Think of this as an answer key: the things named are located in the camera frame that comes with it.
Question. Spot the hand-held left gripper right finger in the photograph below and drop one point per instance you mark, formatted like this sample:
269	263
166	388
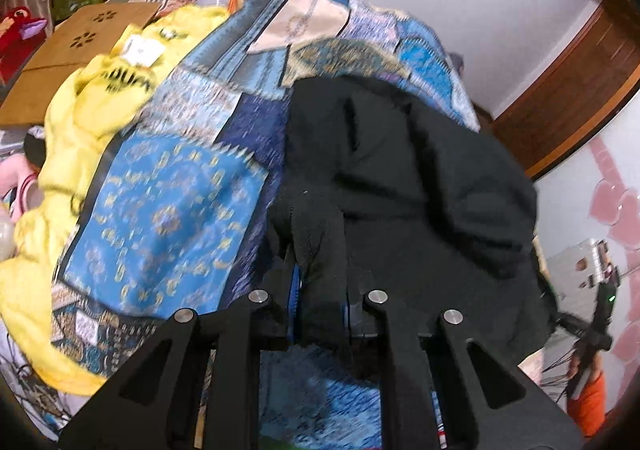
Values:
362	325

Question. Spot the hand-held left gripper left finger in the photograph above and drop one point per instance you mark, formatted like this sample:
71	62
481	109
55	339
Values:
275	317

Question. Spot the black hooded zip jacket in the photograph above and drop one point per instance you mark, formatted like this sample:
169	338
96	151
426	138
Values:
430	190

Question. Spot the silver box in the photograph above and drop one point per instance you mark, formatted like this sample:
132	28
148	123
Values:
575	262

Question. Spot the white heart-print sliding door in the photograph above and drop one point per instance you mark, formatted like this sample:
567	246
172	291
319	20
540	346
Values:
600	210

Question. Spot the blue patchwork blanket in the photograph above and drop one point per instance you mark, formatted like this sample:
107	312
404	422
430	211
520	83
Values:
175	210

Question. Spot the wooden wardrobe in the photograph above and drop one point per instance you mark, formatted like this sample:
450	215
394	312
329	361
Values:
585	130

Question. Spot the dark wooden door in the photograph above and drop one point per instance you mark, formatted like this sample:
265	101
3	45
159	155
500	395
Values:
590	55

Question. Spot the yellow fleece garment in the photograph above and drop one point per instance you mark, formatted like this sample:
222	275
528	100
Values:
75	115

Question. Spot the pink plush toy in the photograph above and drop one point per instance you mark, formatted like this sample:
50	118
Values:
12	177

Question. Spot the white paper tag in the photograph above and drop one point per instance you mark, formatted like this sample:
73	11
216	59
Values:
141	50

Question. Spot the wooden folding lap table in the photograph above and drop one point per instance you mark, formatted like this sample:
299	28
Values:
55	60

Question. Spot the red plush toy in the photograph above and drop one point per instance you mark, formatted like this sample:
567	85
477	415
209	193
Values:
17	27

